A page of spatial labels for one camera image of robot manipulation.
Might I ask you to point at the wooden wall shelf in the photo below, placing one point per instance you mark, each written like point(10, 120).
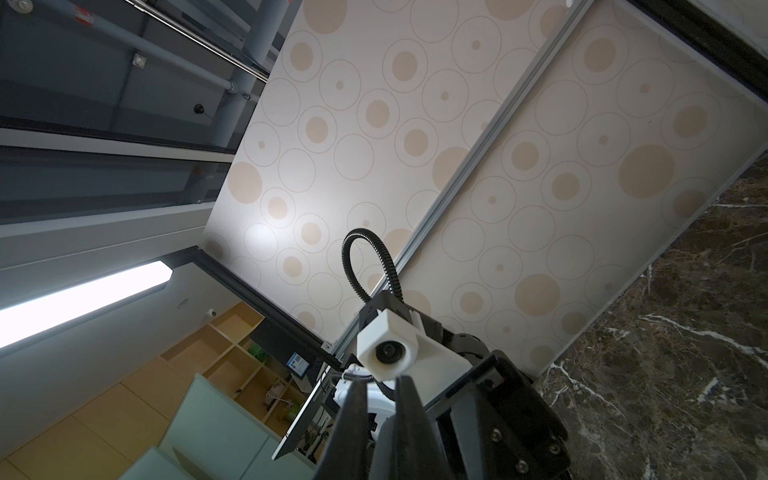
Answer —
point(223, 352)

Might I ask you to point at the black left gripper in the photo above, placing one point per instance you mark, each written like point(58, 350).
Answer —
point(492, 424)

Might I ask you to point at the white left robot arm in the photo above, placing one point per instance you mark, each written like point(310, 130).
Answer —
point(381, 395)

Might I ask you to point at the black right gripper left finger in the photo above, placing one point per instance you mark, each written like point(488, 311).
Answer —
point(345, 455)

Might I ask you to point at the silver aluminium rail left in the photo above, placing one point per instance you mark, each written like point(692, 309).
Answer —
point(504, 250)

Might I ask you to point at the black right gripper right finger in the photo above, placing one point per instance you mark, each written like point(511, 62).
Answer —
point(415, 448)

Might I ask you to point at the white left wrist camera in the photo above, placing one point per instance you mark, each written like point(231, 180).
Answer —
point(391, 346)

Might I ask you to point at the bright ceiling light strip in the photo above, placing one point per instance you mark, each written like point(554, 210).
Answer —
point(32, 318)

